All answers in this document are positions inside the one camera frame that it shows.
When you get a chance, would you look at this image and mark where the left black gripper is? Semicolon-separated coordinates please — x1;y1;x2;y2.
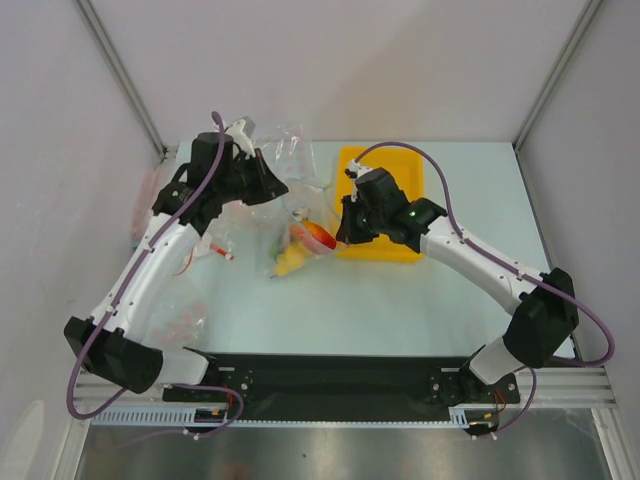
216;148;288;206

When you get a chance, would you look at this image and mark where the red toy mango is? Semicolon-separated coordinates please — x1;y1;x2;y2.
289;221;337;255

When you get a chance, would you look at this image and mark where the clear blue-zipper bag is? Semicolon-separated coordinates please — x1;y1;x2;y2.
257;177;347;279

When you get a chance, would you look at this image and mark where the green toy cucumber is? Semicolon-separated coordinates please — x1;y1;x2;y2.
268;238;284;260

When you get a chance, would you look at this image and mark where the yellow toy pear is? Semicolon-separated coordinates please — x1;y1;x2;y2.
273;243;311;277

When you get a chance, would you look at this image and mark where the grey toy fish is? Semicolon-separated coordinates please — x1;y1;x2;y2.
292;207;310;224

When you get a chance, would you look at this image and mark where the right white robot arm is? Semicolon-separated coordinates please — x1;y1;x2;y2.
337;163;579;401

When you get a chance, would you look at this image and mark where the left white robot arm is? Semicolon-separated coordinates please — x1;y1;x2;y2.
64;124;288;400

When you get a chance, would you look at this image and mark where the pile of spare zip bags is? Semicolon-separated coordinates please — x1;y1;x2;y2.
130;164;236;351

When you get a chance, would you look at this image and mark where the yellow plastic tray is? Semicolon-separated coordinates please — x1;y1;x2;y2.
335;145;424;264

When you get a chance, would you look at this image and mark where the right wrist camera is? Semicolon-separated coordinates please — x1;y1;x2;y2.
344;159;372;203

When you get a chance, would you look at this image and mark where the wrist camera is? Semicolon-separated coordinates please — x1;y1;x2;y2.
225;116;255;157
344;159;372;203

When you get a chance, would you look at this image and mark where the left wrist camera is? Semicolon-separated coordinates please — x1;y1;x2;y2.
225;116;255;157

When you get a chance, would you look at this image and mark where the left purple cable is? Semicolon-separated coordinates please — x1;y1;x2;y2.
65;110;246;443

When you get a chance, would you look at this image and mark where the purple cable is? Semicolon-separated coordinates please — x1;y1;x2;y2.
65;110;246;443
352;141;616;441

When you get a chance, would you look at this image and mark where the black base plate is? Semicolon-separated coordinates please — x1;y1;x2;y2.
99;351;521;422

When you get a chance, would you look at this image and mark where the white slotted cable duct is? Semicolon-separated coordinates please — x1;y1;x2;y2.
91;407;496;429

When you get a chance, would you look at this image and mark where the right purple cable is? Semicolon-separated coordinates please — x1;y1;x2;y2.
352;141;616;441

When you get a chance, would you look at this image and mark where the aluminium frame rail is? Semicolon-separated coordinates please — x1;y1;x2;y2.
69;364;621;407

